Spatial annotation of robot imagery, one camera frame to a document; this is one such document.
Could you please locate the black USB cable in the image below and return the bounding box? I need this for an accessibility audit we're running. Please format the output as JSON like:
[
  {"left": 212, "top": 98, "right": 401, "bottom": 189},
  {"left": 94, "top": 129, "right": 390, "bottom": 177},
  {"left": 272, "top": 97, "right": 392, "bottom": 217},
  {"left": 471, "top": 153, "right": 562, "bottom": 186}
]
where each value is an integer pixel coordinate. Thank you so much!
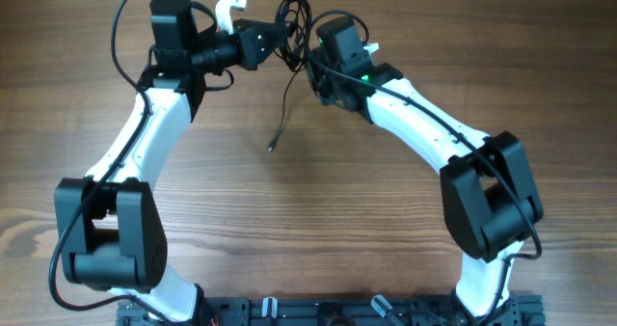
[{"left": 267, "top": 0, "right": 314, "bottom": 153}]

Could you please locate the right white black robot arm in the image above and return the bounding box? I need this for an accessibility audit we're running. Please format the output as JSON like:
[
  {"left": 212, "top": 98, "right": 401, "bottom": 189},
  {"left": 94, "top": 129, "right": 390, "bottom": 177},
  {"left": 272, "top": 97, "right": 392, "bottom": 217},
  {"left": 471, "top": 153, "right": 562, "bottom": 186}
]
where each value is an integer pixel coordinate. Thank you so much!
[{"left": 308, "top": 15, "right": 544, "bottom": 325}]

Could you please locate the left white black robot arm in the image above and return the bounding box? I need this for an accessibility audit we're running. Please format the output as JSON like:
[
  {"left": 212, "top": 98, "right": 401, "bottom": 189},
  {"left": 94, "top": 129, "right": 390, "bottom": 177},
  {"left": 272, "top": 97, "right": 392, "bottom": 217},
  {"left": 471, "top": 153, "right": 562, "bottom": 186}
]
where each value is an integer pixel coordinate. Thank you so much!
[{"left": 48, "top": 0, "right": 295, "bottom": 325}]

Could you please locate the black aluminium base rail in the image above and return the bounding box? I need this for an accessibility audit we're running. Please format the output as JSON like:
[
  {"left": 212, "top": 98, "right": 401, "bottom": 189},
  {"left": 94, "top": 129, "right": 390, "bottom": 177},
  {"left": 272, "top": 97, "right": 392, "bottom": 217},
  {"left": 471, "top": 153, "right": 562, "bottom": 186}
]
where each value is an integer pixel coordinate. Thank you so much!
[{"left": 116, "top": 293, "right": 547, "bottom": 326}]

